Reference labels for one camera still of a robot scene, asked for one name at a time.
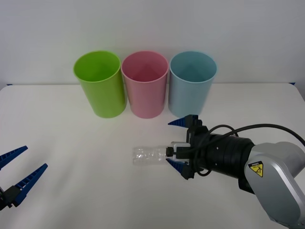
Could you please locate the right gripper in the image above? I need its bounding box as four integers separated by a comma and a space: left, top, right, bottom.
165, 114, 210, 180

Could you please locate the pale blue plastic waste bin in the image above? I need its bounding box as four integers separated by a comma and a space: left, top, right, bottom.
168, 51, 218, 117

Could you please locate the pink plastic waste bin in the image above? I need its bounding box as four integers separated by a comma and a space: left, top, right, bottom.
121, 50, 170, 119

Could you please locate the clear plastic bottle green cap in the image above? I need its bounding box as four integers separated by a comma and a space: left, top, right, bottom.
132, 145, 171, 167

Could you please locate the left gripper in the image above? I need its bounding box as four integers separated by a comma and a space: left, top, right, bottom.
0, 146, 49, 211

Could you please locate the green plastic waste bin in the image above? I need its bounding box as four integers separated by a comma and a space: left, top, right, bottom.
72, 50, 127, 119

